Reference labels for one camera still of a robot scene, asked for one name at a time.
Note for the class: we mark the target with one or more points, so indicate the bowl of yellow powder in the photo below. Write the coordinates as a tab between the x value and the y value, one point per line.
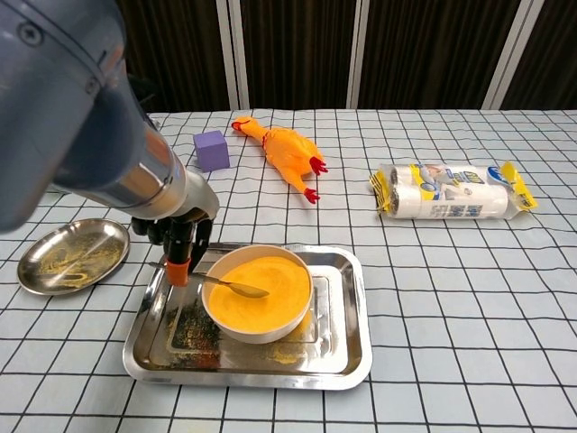
257	315

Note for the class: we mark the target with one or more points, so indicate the checkered light blue tablecloth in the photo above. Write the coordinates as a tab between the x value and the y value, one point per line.
451	315

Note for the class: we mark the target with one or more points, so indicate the orange rubber chicken toy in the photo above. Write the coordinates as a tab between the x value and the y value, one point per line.
288	151

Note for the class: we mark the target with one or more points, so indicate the round steel plate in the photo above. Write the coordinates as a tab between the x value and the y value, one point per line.
76	257

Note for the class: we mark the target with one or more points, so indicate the dark folding screen white frame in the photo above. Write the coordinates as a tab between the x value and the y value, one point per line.
293	45

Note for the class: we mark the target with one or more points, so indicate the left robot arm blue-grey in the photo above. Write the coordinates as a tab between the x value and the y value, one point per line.
67	113

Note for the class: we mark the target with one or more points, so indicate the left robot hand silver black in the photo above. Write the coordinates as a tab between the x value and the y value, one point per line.
200	198

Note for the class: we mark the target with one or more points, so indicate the small metal spoon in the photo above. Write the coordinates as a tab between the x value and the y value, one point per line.
252	292

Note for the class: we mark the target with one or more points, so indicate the purple foam cube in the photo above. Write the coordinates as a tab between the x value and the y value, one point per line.
212	151

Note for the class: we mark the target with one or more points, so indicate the rectangular steel tray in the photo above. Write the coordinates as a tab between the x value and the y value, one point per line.
333	361

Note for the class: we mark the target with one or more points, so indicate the white trash bag rolls pack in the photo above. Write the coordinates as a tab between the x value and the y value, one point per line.
451	191

